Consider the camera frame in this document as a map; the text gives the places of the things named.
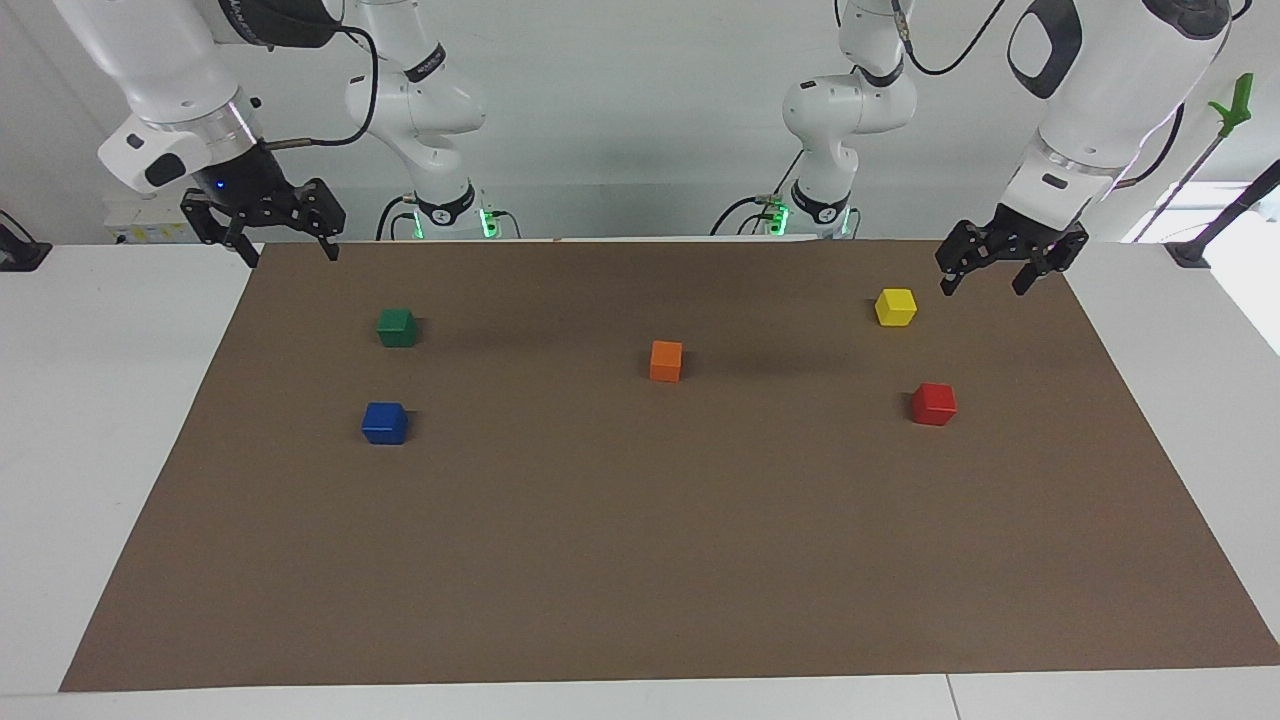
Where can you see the orange wooden block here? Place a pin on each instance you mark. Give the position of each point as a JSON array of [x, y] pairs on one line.
[[666, 362]]

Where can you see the yellow wooden block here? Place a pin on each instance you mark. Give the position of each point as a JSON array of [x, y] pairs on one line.
[[896, 308]]

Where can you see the white box with yellow label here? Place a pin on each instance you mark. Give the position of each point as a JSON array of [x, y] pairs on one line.
[[140, 225]]

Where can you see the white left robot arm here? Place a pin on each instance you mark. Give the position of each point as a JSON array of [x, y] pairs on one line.
[[1130, 80]]

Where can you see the black table clamp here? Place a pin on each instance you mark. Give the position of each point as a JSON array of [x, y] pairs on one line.
[[20, 255]]

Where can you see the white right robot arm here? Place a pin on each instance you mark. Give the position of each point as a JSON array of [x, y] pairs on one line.
[[150, 60]]

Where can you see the black stand with slanted bar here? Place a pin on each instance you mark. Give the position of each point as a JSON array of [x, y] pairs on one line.
[[1190, 252]]

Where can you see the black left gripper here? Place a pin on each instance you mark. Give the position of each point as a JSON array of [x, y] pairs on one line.
[[1020, 235]]

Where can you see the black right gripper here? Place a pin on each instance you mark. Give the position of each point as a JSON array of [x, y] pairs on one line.
[[245, 185]]

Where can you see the thin pole with green tip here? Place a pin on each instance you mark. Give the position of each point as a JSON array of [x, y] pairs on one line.
[[1235, 105]]

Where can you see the blue wooden block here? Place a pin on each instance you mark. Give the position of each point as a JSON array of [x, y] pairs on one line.
[[385, 424]]

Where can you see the brown paper mat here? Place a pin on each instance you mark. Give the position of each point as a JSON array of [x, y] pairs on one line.
[[640, 540]]

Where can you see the green wooden block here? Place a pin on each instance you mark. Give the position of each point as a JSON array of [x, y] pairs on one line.
[[397, 328]]

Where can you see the red wooden block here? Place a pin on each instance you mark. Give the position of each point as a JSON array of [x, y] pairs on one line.
[[934, 405]]

